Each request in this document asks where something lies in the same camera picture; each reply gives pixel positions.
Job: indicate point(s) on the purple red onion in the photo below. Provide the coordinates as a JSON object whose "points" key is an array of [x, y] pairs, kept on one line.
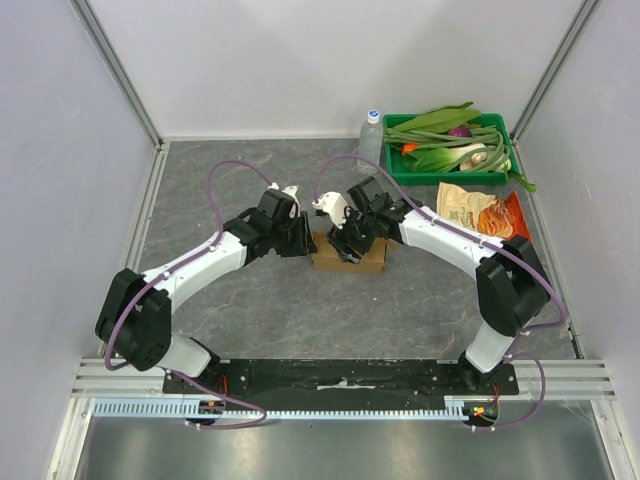
{"points": [[462, 132]]}

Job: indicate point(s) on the brown cardboard paper box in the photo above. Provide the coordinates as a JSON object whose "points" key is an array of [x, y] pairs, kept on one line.
{"points": [[327, 259]]}

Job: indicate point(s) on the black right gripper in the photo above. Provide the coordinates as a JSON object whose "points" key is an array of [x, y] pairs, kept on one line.
{"points": [[348, 238]]}

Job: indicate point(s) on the left aluminium frame post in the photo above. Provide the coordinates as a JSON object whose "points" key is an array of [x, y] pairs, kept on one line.
{"points": [[100, 38]]}

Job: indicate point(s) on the brown mushroom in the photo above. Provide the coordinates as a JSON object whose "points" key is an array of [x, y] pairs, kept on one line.
{"points": [[478, 158]]}

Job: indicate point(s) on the aluminium frame post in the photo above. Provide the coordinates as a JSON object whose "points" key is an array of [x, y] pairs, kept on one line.
{"points": [[100, 38], [551, 72]]}

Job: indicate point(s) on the green leafy vegetable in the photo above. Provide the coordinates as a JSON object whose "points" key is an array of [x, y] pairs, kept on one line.
{"points": [[440, 120]]}

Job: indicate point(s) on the clear plastic water bottle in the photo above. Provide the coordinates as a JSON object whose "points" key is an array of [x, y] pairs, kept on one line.
{"points": [[370, 143]]}

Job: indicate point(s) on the right aluminium frame post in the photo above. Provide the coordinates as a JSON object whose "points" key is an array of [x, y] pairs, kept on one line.
{"points": [[551, 72]]}

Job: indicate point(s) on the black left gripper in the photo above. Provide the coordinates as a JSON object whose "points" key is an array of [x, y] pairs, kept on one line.
{"points": [[304, 244]]}

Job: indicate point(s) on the green plastic tray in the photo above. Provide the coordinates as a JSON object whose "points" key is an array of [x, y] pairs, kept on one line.
{"points": [[404, 177]]}

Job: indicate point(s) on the slotted grey cable duct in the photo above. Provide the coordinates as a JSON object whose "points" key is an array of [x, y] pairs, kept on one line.
{"points": [[200, 411]]}

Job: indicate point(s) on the green long beans bunch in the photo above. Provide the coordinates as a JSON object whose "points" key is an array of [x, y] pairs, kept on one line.
{"points": [[498, 152]]}

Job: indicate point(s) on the red beige snack bag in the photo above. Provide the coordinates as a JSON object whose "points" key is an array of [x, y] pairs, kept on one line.
{"points": [[484, 213]]}

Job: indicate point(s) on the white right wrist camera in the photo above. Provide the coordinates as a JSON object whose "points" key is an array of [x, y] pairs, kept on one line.
{"points": [[334, 205]]}

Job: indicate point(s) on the orange carrot piece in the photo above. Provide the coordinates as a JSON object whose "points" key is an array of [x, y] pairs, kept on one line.
{"points": [[408, 148]]}

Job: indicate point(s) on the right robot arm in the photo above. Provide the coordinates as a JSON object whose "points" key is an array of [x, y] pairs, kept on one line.
{"points": [[511, 285]]}

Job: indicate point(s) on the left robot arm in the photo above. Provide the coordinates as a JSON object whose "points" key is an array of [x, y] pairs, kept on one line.
{"points": [[136, 319]]}

